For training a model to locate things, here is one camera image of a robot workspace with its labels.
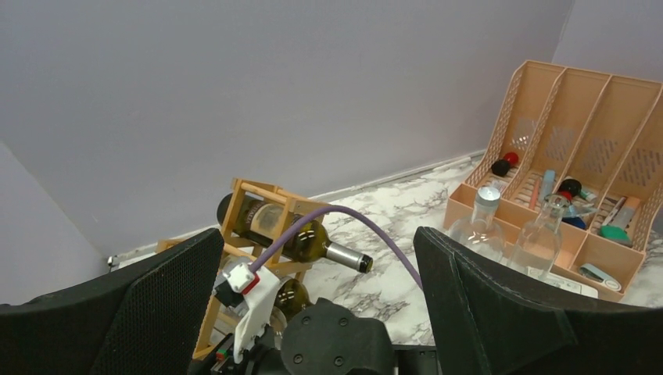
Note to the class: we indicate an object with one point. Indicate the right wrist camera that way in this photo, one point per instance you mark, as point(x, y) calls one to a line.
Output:
point(255, 291)

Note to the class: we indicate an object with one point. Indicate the green item in organizer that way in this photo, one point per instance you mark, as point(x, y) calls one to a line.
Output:
point(616, 234)

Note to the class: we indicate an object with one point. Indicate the clear bottle silver cap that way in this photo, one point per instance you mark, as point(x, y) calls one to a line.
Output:
point(479, 232)

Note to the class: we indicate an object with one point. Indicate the small white box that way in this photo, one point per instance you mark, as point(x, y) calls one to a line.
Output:
point(563, 283)

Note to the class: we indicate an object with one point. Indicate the orange plastic file organizer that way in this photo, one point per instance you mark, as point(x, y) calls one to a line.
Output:
point(602, 129)

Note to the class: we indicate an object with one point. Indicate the red black marker upper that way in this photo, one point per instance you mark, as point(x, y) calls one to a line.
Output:
point(502, 166)

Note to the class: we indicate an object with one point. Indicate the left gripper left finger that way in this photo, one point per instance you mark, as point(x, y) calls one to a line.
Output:
point(142, 319)

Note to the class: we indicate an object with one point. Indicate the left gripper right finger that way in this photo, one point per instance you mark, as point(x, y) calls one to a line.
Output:
point(489, 319)

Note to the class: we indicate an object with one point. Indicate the light blue item in organizer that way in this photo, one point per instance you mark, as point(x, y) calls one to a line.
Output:
point(547, 184)

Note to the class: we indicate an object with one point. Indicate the clear glass bottle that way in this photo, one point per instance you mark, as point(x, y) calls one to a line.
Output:
point(539, 241)

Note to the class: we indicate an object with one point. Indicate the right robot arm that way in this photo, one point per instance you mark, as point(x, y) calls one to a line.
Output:
point(325, 338)

